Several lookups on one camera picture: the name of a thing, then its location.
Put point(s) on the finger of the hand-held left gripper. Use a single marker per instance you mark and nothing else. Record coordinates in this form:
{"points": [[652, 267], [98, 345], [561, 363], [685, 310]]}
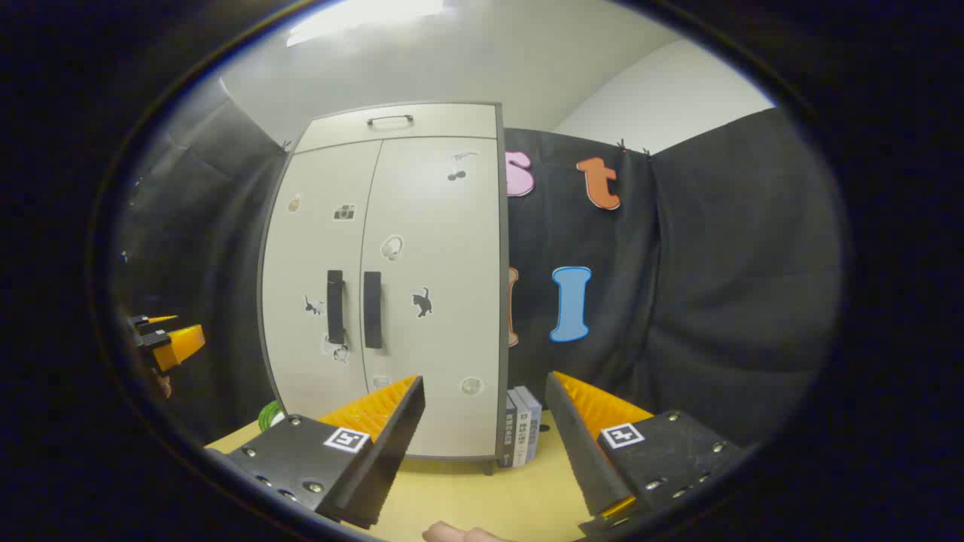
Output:
{"points": [[181, 345], [160, 320]]}

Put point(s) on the green coiled object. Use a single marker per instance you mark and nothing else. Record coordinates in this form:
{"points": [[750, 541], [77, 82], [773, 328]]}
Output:
{"points": [[269, 416]]}

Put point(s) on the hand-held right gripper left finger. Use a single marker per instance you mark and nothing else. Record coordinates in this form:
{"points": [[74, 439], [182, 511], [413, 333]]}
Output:
{"points": [[392, 444]]}

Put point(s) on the dark book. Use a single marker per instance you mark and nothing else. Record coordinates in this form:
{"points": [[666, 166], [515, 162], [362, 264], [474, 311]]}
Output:
{"points": [[510, 436]]}

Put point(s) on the cabinet door with camera sticker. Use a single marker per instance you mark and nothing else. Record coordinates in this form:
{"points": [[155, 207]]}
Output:
{"points": [[309, 248]]}

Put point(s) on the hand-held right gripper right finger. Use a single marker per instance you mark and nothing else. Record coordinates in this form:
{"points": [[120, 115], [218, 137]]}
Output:
{"points": [[580, 444]]}

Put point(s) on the white double-door shoe cabinet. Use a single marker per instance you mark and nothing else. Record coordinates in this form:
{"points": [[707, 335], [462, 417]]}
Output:
{"points": [[452, 120]]}

